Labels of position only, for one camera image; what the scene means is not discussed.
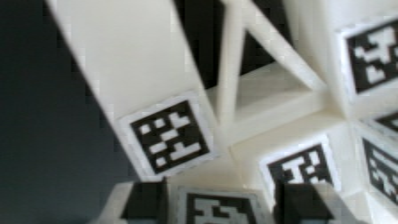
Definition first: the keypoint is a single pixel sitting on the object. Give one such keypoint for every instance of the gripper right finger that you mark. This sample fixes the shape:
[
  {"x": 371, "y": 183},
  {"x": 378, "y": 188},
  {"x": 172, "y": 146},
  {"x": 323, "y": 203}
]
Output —
[{"x": 310, "y": 205}]

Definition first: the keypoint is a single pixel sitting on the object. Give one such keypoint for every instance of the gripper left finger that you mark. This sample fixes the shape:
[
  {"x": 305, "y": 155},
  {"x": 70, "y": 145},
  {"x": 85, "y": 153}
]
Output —
[{"x": 138, "y": 204}]

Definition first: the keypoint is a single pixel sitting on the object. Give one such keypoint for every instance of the white chair leg tagged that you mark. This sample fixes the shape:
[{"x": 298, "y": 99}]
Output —
[{"x": 218, "y": 206}]

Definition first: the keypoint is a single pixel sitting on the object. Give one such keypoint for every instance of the white chair leg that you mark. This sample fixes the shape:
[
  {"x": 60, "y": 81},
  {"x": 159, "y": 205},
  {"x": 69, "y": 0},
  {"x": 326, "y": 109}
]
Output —
[{"x": 376, "y": 130}]

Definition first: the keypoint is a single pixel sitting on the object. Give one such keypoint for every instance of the white chair back frame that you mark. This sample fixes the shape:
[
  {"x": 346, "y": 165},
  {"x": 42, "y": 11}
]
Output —
[{"x": 234, "y": 80}]

